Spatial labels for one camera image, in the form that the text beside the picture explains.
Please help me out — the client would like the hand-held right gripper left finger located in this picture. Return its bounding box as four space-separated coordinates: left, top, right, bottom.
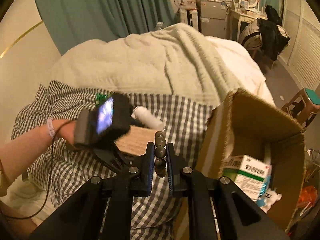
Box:
30 142 154 240

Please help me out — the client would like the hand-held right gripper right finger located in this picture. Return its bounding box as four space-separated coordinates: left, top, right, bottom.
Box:
166 142 290 240

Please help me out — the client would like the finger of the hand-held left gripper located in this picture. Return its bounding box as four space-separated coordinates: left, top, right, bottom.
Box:
93 142 130 174

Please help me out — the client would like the dark bead bracelet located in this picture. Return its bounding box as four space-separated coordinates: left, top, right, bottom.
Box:
153 130 167 177

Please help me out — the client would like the tan wooden board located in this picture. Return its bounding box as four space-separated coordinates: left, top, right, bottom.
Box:
116 126 157 157

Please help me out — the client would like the white green medicine box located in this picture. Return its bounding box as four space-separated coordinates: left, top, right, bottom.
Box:
222 155 243 179
236 155 273 203

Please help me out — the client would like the brown cardboard box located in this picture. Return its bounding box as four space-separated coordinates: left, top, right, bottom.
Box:
196 88 306 233

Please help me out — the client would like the person's left forearm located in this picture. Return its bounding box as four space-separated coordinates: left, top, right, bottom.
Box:
0 119 78 196

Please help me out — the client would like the green snack packet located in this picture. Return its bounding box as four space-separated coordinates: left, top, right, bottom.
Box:
96 93 113 106

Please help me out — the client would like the white bottle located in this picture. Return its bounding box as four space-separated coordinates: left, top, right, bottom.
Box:
132 106 166 131

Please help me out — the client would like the grey checked cloth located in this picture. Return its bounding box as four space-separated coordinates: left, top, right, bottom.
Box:
11 80 218 228

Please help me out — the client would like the cream fleece blanket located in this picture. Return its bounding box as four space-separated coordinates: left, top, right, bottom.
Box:
50 22 275 108

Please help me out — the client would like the white wristband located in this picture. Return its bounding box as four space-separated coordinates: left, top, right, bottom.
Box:
46 118 57 140

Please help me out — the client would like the white blue plastic packet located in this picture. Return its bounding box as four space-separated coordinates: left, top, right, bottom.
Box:
257 187 283 211

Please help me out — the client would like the green curtain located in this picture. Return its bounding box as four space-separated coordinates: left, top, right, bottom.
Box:
32 0 177 55

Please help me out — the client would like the white bed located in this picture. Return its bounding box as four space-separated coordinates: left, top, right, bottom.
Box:
7 36 275 227

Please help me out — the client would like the grey small fridge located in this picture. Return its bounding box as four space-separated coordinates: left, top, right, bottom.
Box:
196 0 231 39

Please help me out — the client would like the orange plastic bag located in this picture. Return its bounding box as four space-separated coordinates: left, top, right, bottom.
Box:
298 185 318 216

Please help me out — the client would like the stool with teal seat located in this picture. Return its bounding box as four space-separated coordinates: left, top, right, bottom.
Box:
282 87 320 128

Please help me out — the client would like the chair with light garment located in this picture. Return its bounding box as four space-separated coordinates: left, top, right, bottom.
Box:
240 20 264 58

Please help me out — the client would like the white dressing table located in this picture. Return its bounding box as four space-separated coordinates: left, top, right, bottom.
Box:
230 7 268 43

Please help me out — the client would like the black jacket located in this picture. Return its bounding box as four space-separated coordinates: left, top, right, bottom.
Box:
257 5 291 62

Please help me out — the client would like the white louvered wardrobe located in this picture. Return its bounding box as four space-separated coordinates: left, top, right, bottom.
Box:
279 0 320 87

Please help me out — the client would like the black cable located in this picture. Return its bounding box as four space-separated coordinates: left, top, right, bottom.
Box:
4 122 72 221

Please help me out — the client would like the metal wire rack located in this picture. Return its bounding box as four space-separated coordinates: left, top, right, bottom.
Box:
306 149 320 166

